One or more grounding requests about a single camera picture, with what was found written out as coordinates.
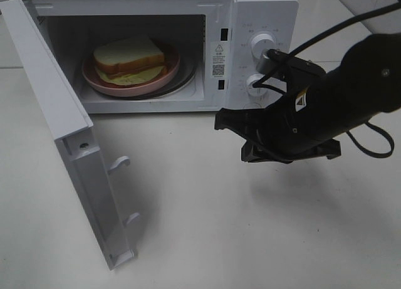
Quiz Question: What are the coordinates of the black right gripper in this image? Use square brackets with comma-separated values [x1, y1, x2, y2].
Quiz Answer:
[214, 96, 341, 164]

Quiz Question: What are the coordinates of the round white door-release button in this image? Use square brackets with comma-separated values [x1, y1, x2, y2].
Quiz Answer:
[243, 102, 266, 110]

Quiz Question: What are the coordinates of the white timer knob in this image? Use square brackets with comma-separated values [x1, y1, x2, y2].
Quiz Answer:
[246, 73, 269, 98]

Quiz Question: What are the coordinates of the white bread sandwich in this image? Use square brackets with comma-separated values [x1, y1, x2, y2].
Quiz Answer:
[93, 36, 165, 82]

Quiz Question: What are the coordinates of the pink round plate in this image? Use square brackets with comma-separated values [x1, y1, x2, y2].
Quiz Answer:
[81, 43, 182, 98]

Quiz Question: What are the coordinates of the white microwave door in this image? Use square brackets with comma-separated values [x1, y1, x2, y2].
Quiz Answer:
[1, 0, 138, 270]

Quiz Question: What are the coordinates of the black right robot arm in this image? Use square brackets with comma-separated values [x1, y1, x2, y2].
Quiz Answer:
[214, 34, 400, 164]

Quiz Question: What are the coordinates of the upper white power knob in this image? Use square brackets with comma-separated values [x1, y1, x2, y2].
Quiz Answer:
[251, 32, 276, 59]

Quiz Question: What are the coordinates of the white warning label sticker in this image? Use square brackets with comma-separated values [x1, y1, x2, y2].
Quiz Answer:
[210, 41, 229, 78]

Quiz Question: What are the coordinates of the glass microwave turntable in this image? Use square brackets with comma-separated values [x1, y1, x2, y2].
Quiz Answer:
[84, 50, 203, 100]

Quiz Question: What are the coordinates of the white microwave oven body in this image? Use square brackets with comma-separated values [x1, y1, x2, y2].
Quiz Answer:
[7, 0, 298, 113]

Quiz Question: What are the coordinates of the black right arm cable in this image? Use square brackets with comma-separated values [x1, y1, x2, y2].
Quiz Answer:
[250, 2, 401, 160]

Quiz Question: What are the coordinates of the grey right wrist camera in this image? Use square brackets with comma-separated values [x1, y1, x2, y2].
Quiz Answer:
[256, 49, 326, 78]

